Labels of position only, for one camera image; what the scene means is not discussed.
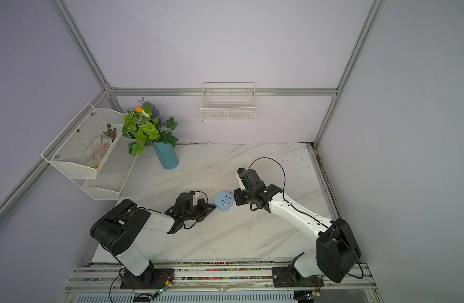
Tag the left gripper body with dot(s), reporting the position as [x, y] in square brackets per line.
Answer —
[199, 211]

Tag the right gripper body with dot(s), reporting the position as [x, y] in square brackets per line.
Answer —
[244, 196]

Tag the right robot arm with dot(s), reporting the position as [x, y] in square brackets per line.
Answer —
[336, 249]

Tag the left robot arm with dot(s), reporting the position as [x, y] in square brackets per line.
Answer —
[118, 230]

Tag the teal vase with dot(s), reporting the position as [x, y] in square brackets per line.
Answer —
[167, 156]

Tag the artificial green plant bouquet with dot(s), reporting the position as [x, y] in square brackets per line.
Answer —
[145, 126]

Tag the brown twigs in shelf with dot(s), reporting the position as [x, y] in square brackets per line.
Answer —
[111, 132]

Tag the white cloth in shelf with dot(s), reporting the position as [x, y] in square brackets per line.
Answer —
[97, 150]

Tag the white two-tier mesh shelf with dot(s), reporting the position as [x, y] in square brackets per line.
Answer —
[66, 153]

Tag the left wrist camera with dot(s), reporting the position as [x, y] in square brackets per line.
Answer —
[195, 197]

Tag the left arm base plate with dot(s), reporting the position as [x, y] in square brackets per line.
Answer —
[150, 279]

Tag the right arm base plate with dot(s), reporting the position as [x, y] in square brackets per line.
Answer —
[289, 277]

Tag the white wire wall basket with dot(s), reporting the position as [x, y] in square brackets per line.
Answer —
[228, 101]

